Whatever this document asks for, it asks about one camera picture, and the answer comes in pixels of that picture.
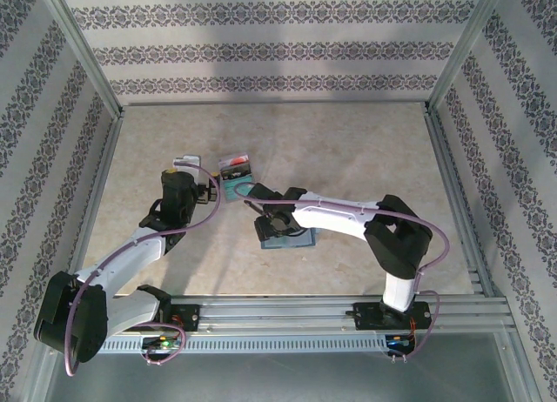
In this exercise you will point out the blue leather card holder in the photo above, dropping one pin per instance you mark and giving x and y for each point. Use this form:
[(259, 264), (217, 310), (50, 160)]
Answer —
[(304, 241)]

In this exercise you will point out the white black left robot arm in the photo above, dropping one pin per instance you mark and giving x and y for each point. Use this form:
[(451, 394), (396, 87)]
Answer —
[(130, 254)]

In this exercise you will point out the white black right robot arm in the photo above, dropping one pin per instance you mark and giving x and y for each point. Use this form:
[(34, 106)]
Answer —
[(330, 212)]

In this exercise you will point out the teal card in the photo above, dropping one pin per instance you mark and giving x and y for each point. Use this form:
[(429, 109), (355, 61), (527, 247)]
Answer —
[(230, 193)]

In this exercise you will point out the black VIP card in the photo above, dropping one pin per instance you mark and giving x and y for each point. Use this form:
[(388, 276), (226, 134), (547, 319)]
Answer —
[(237, 172)]

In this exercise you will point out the white card with red circle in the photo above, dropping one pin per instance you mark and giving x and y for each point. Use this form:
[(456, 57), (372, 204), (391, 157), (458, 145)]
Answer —
[(237, 159)]

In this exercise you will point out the teal and red packet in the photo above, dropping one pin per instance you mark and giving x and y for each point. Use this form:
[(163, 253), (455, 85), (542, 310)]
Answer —
[(253, 176)]

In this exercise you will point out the small circuit board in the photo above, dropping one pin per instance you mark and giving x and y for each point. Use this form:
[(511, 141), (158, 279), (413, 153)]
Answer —
[(164, 343), (398, 342)]

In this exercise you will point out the grey metal sheet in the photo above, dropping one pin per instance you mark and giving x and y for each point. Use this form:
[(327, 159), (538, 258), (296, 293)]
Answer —
[(283, 380)]

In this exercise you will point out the aluminium side rail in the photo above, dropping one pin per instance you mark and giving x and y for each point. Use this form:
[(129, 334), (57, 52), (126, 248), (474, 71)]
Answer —
[(104, 167), (441, 158)]

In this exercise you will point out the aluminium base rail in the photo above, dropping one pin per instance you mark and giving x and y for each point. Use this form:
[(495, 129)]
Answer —
[(283, 310)]

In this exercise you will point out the aluminium wall rail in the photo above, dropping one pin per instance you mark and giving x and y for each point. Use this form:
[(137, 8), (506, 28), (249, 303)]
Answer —
[(274, 102)]

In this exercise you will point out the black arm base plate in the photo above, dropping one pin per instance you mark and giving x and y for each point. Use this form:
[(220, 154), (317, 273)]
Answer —
[(367, 317), (189, 317)]

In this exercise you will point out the aluminium corner post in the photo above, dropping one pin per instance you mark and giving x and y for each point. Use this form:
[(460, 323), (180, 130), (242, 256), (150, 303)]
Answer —
[(82, 49), (465, 45)]

